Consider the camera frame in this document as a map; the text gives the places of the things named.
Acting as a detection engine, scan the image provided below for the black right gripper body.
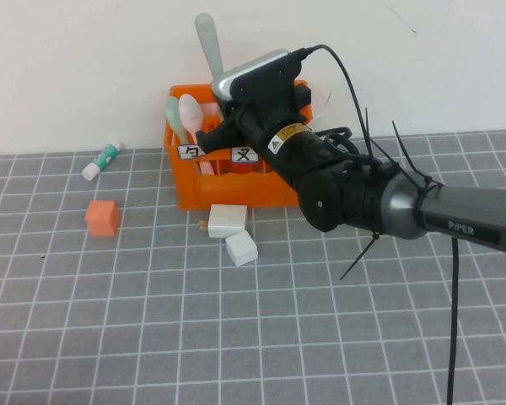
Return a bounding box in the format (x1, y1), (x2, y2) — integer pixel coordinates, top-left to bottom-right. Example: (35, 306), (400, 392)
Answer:
(231, 82), (313, 149)

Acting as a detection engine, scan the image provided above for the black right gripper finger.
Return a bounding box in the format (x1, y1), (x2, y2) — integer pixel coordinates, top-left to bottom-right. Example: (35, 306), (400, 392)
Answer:
(293, 82), (314, 113)
(195, 116), (242, 156)

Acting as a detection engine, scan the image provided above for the pink plastic spoon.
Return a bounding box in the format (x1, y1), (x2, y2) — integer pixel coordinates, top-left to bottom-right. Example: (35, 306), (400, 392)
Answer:
(178, 93), (216, 176)

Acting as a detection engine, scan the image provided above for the green plastic spoon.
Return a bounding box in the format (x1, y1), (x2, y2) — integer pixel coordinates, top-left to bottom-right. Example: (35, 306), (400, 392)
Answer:
(164, 96), (203, 175)

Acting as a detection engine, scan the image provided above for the grey plastic fork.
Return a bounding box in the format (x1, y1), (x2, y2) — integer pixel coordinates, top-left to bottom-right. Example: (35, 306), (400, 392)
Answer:
(194, 12), (227, 122)

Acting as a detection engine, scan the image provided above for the orange plastic cutlery holder crate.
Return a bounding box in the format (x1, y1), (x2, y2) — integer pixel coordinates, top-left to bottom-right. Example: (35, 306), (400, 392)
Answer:
(164, 79), (317, 211)

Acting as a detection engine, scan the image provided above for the white label reading 勺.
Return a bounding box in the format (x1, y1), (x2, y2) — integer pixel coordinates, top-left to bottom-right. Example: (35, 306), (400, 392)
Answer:
(177, 145), (207, 161)

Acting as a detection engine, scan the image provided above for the white label reading 叉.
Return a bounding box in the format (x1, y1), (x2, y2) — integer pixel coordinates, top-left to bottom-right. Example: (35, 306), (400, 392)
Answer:
(230, 146), (261, 164)

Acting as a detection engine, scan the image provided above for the white power plug adapter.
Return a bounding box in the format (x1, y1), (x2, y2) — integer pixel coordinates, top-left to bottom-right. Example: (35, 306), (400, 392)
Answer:
(198, 203), (249, 240)

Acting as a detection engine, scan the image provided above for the black zip tie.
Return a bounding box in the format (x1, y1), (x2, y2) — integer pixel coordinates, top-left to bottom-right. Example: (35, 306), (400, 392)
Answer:
(339, 230), (383, 282)
(390, 120), (444, 191)

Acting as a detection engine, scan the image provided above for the white foam cube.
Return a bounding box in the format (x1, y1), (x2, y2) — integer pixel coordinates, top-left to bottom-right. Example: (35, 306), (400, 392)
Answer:
(224, 229), (259, 267)

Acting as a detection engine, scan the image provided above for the white green glue stick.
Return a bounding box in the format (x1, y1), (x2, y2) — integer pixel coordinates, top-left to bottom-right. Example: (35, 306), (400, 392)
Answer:
(81, 138), (124, 181)

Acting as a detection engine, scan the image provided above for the orange foam cube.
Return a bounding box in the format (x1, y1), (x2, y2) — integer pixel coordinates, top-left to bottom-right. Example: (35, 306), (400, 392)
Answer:
(83, 200), (121, 237)

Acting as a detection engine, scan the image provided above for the grey checkered table mat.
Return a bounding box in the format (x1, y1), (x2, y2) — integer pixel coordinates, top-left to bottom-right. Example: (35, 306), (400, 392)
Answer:
(0, 129), (506, 405)

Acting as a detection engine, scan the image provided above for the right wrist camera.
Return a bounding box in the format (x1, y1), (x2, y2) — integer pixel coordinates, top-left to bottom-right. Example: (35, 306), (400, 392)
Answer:
(210, 48), (304, 105)

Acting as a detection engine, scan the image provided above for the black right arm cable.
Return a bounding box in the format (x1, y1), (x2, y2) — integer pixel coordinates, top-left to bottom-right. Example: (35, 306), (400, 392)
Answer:
(294, 44), (460, 405)

